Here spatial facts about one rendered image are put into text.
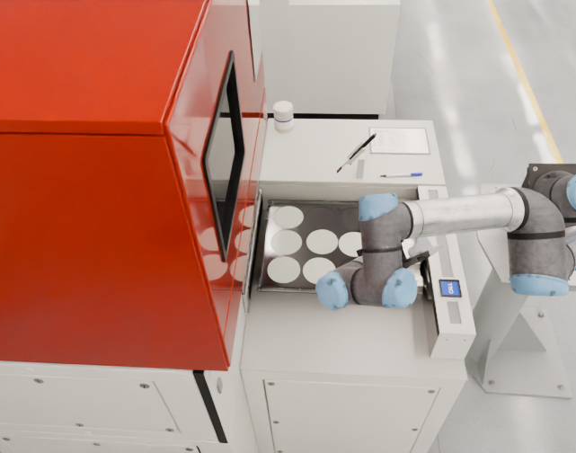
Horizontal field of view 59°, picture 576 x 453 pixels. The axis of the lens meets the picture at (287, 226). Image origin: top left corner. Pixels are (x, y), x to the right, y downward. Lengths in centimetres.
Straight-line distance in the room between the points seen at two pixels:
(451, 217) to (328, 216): 71
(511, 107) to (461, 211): 290
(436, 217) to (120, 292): 59
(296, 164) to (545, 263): 91
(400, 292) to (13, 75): 69
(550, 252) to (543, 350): 144
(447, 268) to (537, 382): 112
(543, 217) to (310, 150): 91
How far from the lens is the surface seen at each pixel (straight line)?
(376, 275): 97
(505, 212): 113
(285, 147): 184
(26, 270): 86
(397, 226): 97
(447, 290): 147
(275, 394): 160
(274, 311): 156
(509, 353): 256
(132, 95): 61
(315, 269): 154
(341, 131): 191
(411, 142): 188
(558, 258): 121
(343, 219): 168
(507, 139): 363
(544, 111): 397
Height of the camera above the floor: 214
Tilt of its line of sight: 49 degrees down
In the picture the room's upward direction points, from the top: 3 degrees counter-clockwise
